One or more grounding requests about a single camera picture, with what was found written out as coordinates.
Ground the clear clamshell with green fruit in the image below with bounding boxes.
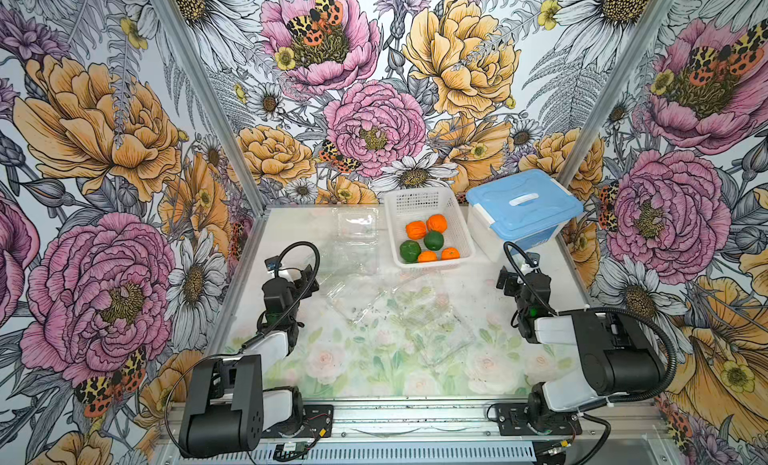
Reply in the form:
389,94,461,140
321,274,391,325

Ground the clear clamshell container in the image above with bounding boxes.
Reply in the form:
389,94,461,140
332,206,379,276
391,272,475,369

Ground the orange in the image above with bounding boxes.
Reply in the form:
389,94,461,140
405,221,428,241
417,250,438,263
426,214,448,234
441,247,461,260

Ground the green fruit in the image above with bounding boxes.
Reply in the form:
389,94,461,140
423,230,445,251
399,240,422,264

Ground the white perforated plastic basket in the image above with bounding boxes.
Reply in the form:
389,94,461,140
384,187,476,269

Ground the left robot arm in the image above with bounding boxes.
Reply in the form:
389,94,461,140
177,265,319,459

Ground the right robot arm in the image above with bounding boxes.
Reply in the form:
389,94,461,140
496,266,677,434

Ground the blue lid storage box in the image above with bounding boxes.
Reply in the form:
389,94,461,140
466,169,584,262

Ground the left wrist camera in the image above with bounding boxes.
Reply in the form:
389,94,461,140
264,256,295,281

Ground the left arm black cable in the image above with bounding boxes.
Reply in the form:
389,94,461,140
163,241,322,457

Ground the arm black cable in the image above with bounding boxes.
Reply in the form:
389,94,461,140
163,241,322,457
502,241,678,404

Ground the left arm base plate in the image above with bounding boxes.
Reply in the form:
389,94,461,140
248,404,334,439

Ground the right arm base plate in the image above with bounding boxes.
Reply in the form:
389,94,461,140
487,402,582,436

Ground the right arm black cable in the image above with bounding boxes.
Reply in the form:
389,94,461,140
502,241,678,404

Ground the aluminium front rail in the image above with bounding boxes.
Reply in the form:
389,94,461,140
152,398,685,465

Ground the left aluminium corner post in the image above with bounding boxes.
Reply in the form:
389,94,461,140
150,0,266,218

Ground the aluminium corner post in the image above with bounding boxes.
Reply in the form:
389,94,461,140
557,0,674,187
150,0,266,218

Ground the right aluminium corner post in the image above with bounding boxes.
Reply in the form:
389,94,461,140
557,0,674,187

